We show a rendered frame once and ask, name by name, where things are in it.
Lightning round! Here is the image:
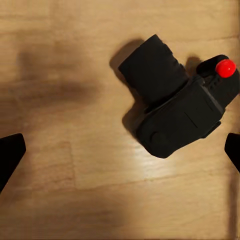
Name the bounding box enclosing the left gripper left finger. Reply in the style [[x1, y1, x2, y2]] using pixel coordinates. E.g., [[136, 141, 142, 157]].
[[0, 133, 26, 193]]

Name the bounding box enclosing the digital camera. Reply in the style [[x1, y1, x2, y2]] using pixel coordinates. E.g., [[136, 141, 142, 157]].
[[118, 34, 240, 159]]

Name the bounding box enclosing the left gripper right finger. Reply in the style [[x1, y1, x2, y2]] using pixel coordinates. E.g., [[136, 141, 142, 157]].
[[225, 133, 240, 172]]

